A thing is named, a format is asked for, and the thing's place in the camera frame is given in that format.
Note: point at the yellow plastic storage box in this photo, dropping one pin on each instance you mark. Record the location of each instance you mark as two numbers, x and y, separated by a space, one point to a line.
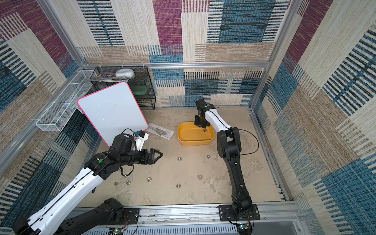
191 135

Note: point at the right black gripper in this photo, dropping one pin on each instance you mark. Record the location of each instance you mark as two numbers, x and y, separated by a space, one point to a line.
201 119

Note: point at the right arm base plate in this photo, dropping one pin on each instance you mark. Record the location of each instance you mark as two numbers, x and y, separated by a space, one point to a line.
227 213

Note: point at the black mesh shelf rack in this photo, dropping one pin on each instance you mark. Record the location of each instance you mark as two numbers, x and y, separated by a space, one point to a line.
140 86

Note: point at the white round device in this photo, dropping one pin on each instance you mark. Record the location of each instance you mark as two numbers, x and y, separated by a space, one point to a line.
125 74

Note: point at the white wire basket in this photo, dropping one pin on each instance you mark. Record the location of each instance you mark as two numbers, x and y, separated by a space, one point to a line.
56 117

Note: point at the pink framed whiteboard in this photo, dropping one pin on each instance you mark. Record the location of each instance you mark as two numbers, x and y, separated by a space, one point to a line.
113 110

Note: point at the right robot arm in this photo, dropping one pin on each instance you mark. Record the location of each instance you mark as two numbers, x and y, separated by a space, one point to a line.
229 149

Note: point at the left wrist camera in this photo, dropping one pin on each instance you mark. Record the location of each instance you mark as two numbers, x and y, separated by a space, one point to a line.
141 138

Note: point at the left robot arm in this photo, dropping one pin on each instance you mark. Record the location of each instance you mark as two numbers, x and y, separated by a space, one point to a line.
127 149

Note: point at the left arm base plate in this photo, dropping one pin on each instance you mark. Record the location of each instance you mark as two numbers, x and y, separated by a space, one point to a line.
127 216

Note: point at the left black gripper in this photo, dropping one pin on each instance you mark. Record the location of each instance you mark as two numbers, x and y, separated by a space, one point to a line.
146 160

